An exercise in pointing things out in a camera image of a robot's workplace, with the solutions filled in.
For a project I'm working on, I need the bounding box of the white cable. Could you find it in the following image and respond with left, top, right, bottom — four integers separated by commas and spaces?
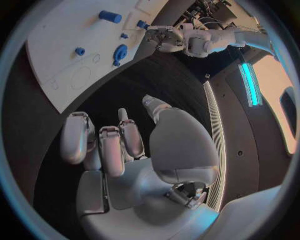
199, 16, 224, 29

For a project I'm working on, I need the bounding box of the glowing light bar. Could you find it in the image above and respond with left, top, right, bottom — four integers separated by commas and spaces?
236, 62, 262, 108

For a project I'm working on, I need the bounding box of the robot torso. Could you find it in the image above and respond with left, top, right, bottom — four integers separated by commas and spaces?
198, 48, 299, 215

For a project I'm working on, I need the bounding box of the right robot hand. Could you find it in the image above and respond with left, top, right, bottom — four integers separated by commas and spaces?
60, 94, 221, 240

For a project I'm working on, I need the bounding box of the blue plug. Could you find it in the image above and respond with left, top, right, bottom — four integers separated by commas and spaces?
135, 19, 152, 30

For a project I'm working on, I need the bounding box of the blue gear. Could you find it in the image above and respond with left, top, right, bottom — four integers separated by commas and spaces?
113, 44, 129, 61

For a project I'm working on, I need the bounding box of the white task board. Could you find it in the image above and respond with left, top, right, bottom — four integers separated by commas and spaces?
25, 0, 167, 114

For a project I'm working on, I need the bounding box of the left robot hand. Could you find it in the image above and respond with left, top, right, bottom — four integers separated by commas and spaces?
145, 24, 188, 53

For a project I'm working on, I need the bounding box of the blue long cylinder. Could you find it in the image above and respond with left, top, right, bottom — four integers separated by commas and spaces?
98, 9, 124, 25

